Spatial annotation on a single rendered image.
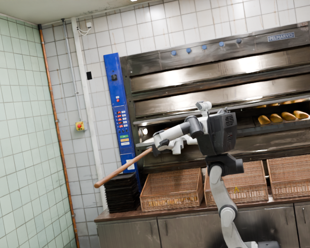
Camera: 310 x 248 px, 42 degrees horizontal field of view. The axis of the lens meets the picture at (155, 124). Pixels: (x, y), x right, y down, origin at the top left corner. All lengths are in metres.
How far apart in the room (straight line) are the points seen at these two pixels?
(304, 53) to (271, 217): 1.57
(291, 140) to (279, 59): 0.79
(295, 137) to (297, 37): 0.96
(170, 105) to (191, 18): 0.89
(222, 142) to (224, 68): 1.20
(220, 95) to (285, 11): 1.00
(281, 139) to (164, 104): 1.21
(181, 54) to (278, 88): 1.00
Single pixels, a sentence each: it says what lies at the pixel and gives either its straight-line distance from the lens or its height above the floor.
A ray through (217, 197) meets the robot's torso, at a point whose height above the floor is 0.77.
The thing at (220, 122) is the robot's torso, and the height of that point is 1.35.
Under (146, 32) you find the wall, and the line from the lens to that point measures 4.25.
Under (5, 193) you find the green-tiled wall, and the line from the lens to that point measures 3.63.
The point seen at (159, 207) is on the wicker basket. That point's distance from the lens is 3.87.
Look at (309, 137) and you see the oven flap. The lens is 4.18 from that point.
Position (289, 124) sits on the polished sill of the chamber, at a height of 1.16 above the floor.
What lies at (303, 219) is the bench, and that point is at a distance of 3.77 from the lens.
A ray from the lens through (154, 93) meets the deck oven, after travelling 4.20.
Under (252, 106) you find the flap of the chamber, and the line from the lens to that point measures 3.96.
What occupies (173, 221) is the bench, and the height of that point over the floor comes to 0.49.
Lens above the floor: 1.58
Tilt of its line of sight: 3 degrees down
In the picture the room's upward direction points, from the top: 9 degrees counter-clockwise
